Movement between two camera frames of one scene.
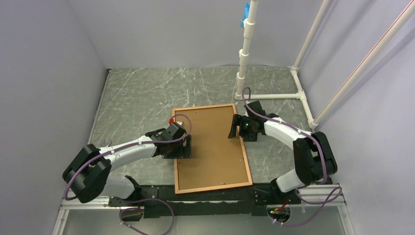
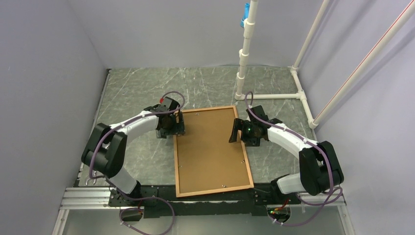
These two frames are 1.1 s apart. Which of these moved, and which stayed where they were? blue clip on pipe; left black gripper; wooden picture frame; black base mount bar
Moved: left black gripper
Stayed: black base mount bar; blue clip on pipe; wooden picture frame
